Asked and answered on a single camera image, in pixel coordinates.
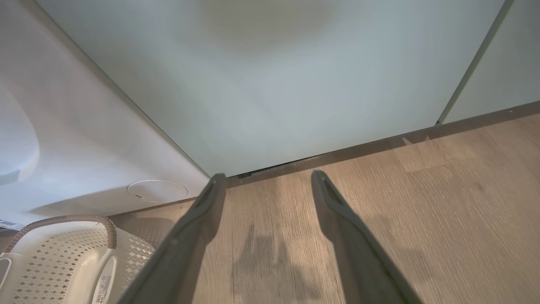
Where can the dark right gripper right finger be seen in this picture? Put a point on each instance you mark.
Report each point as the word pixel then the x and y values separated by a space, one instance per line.
pixel 358 253

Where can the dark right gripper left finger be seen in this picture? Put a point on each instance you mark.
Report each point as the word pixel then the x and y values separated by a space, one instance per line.
pixel 185 253

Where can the wide pale green cabinet door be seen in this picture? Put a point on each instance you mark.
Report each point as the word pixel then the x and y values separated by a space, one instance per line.
pixel 274 84

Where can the blue white energy label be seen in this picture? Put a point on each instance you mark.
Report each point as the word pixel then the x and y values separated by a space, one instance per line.
pixel 10 225

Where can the white perforated laundry basket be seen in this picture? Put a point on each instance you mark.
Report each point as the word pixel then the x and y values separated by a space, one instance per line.
pixel 55 261

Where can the narrow pale green cabinet door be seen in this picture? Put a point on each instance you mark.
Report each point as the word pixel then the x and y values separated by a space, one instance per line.
pixel 498 63

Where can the white front-load washing machine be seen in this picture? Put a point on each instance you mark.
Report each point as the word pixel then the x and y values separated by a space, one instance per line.
pixel 84 147

